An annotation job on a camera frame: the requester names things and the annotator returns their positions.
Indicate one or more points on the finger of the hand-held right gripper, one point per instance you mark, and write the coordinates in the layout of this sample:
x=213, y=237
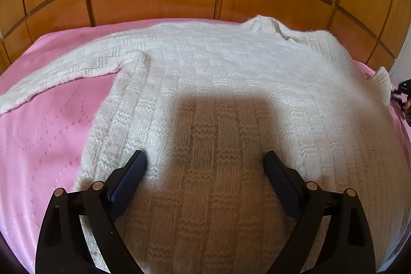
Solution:
x=405, y=91

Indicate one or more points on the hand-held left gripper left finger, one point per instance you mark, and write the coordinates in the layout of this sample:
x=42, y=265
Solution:
x=128, y=179

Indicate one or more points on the pink bedspread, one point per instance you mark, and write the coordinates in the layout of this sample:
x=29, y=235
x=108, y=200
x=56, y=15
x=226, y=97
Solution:
x=41, y=139

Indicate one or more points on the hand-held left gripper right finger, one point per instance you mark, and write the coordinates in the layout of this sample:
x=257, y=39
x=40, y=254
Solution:
x=281, y=179

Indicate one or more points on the white knit sweater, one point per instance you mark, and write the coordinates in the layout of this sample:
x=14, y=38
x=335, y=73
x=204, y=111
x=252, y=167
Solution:
x=224, y=84

